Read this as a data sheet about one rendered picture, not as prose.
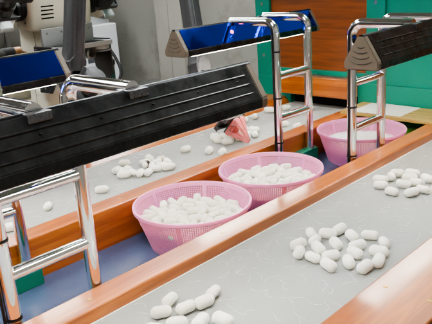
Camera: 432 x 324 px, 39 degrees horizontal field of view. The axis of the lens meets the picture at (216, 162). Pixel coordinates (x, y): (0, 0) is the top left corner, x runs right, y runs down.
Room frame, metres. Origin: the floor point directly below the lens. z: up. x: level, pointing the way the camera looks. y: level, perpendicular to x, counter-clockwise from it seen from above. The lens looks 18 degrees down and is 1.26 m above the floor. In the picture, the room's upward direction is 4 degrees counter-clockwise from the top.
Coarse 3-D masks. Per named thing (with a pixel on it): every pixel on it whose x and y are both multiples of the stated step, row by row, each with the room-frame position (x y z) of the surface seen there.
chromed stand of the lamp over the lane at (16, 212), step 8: (0, 88) 1.09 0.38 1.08; (8, 208) 1.08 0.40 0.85; (16, 208) 1.08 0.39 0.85; (8, 216) 1.07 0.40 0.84; (16, 216) 1.08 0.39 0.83; (16, 224) 1.08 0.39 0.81; (24, 224) 1.09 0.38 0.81; (16, 232) 1.08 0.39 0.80; (24, 232) 1.09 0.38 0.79; (16, 240) 1.08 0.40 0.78; (24, 240) 1.08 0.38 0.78; (24, 248) 1.08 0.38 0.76; (24, 256) 1.08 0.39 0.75; (40, 272) 1.09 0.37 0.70; (16, 280) 1.06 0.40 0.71; (24, 280) 1.07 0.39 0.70; (32, 280) 1.08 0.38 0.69; (40, 280) 1.09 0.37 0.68; (24, 288) 1.07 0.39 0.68; (32, 288) 1.08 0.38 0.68
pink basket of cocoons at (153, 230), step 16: (160, 192) 1.35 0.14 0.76; (176, 192) 1.37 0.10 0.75; (224, 192) 1.35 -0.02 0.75; (240, 192) 1.31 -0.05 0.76; (144, 208) 1.30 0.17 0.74; (144, 224) 1.18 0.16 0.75; (160, 224) 1.14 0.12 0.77; (176, 224) 1.13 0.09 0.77; (192, 224) 1.12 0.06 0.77; (208, 224) 1.13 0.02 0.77; (160, 240) 1.16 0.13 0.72; (176, 240) 1.14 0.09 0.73
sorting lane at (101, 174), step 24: (264, 120) 2.06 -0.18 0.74; (288, 120) 2.04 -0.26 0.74; (168, 144) 1.84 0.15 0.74; (192, 144) 1.82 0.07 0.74; (216, 144) 1.80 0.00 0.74; (240, 144) 1.78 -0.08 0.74; (96, 168) 1.64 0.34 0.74; (144, 168) 1.61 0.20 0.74; (48, 192) 1.46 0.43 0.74; (72, 192) 1.45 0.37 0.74; (120, 192) 1.43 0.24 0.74; (24, 216) 1.31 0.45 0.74; (48, 216) 1.30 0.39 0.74
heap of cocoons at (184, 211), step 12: (168, 204) 1.34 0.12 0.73; (180, 204) 1.32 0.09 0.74; (192, 204) 1.30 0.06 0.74; (204, 204) 1.31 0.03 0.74; (216, 204) 1.30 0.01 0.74; (228, 204) 1.29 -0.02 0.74; (144, 216) 1.25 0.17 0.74; (156, 216) 1.24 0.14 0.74; (168, 216) 1.24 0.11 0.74; (180, 216) 1.24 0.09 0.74; (192, 216) 1.23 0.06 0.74; (204, 216) 1.22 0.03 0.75; (216, 216) 1.24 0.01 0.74; (228, 216) 1.23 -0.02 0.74
